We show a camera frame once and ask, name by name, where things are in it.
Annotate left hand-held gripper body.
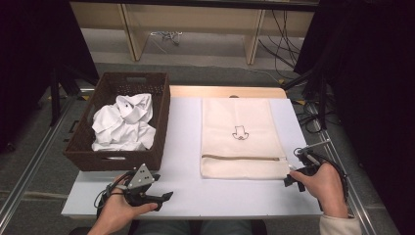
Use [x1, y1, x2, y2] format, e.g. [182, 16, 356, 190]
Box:
[121, 163, 164, 212]

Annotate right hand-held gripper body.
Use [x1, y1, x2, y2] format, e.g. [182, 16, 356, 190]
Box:
[293, 140, 331, 177]

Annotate brown woven basket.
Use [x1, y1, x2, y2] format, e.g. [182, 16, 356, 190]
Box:
[63, 71, 171, 172]

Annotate white shirt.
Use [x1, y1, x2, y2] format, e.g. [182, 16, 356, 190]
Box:
[91, 93, 157, 153]

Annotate cream mesh laundry bag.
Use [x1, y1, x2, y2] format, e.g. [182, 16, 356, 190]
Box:
[199, 97, 292, 180]

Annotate person's right hand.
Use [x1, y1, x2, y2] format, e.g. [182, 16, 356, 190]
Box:
[289, 162, 349, 219]

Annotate person's left hand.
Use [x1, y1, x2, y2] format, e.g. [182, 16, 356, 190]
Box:
[97, 174, 160, 229]

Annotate person's legs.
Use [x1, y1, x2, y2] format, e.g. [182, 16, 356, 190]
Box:
[131, 218, 254, 235]

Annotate black metal stand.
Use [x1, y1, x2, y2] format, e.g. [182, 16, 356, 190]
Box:
[282, 68, 329, 130]
[48, 63, 99, 128]

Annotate black curtain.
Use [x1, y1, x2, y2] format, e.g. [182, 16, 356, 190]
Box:
[0, 0, 101, 155]
[293, 0, 415, 235]

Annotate beige wooden shelf unit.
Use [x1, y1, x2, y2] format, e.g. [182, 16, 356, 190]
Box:
[69, 0, 320, 66]

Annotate metal floor rail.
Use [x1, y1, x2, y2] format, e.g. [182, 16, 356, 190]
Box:
[0, 94, 79, 226]
[306, 101, 380, 235]

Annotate right hand-held gripper cable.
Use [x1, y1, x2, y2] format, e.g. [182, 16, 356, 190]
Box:
[312, 151, 350, 205]

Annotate hand-held gripper cable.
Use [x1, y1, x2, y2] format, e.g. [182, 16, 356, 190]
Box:
[312, 151, 350, 205]
[93, 181, 127, 218]

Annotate black coiled floor cable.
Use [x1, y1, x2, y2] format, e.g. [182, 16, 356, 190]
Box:
[293, 97, 342, 135]

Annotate left hand-held gripper cable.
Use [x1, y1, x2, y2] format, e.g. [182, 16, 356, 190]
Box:
[93, 181, 127, 218]

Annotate black hanging cables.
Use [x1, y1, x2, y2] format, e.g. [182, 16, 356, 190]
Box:
[257, 9, 307, 71]

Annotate white cable bundle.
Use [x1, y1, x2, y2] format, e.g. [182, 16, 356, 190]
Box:
[150, 30, 184, 47]

